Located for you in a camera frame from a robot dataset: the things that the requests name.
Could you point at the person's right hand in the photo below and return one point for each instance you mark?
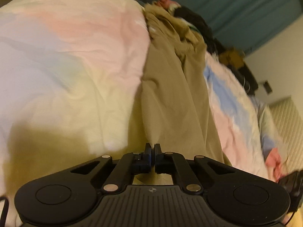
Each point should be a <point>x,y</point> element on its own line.
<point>275,166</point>

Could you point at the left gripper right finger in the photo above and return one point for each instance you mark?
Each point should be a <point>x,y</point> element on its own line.
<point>177,166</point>

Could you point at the tan hooded sweatshirt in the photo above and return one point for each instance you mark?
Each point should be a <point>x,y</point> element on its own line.
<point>171,106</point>

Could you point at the pile of mixed clothes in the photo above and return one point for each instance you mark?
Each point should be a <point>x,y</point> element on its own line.
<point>176,10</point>

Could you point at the quilted cream pillow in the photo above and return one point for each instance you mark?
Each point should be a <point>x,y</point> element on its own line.
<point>289,126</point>

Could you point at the yellow paper bag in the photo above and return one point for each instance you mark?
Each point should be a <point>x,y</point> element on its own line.
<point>232,57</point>

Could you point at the large blue curtain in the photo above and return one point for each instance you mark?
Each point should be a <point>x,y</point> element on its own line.
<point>245,24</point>

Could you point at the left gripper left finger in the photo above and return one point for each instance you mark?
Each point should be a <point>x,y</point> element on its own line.
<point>125,170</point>

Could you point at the pastel bed duvet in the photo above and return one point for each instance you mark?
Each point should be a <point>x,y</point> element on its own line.
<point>70,70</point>

